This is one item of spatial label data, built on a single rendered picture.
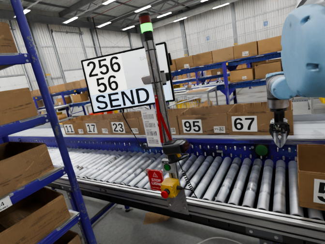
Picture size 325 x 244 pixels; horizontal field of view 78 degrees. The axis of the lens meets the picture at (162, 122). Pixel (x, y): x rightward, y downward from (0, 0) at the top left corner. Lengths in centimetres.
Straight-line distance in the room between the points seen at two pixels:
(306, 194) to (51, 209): 100
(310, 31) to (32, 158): 80
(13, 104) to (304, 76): 76
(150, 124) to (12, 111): 56
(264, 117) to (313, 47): 112
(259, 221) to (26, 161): 95
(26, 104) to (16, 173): 22
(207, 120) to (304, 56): 121
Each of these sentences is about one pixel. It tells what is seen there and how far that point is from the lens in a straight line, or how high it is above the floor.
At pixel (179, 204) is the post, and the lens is 116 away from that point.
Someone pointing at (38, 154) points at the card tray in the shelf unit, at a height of 121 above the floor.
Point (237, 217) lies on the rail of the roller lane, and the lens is 108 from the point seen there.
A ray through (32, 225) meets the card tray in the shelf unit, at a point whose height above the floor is 100.
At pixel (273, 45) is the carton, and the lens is 593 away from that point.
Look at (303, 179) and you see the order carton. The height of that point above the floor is 88.
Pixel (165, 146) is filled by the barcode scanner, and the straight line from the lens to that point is 94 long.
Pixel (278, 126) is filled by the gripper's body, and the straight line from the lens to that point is 111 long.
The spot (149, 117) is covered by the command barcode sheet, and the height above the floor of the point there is 120.
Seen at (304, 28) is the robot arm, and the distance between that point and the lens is 38.
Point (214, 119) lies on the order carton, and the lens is 152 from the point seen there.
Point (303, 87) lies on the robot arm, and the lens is 40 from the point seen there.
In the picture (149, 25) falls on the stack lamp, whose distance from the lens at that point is 97.
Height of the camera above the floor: 141
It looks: 14 degrees down
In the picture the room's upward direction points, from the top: 11 degrees counter-clockwise
